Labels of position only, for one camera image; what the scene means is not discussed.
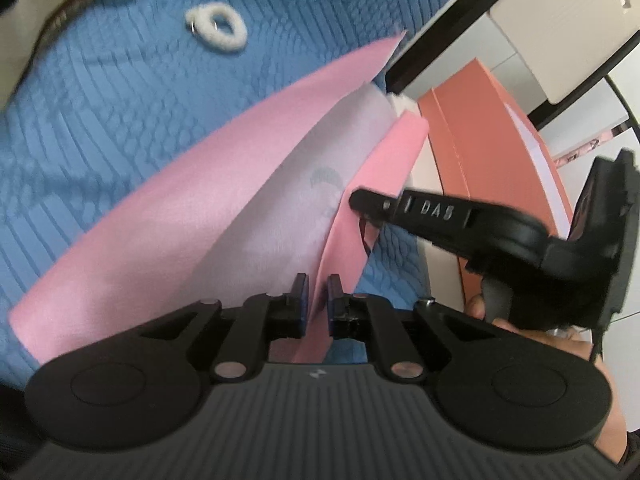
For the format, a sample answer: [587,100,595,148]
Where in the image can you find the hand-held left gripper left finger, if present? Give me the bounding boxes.
[136,272,311,382]

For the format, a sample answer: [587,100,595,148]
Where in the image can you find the person's right hand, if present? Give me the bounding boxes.
[465,294,603,361]

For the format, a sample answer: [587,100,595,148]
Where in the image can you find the white cabinet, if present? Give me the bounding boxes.
[489,0,640,106]

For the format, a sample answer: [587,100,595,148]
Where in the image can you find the printed blanket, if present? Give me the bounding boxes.
[0,0,132,111]

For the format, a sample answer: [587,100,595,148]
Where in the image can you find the white fluffy hair tie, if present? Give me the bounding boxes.
[184,3,248,54]

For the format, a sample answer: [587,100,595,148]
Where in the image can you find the orange cardboard box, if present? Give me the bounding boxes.
[417,58,575,308]

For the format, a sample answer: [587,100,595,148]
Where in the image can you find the pink cloth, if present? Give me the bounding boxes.
[7,30,431,366]

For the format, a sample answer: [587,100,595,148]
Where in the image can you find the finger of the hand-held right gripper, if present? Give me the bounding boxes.
[348,187,473,241]

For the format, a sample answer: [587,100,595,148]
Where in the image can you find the blue textured mat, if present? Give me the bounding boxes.
[0,0,501,391]

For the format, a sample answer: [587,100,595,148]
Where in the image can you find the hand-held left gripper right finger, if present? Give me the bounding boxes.
[325,273,501,382]

